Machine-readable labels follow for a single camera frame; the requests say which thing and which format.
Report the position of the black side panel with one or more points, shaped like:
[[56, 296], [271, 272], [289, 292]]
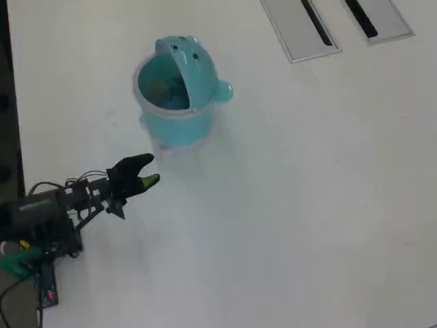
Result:
[[7, 102]]

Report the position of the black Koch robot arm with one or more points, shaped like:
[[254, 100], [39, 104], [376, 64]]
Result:
[[34, 212]]

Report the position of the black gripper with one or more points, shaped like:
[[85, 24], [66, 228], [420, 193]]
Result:
[[121, 186]]

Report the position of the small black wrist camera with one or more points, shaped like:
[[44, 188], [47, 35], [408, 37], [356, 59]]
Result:
[[117, 209]]

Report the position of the blue circuit board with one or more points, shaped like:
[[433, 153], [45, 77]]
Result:
[[49, 287]]

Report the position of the green table clamp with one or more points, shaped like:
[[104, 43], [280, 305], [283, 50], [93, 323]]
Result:
[[17, 261]]

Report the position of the yellow connector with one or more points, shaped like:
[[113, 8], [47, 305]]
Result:
[[24, 244]]

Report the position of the teal animal-shaped bin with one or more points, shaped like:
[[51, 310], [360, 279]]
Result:
[[177, 126]]

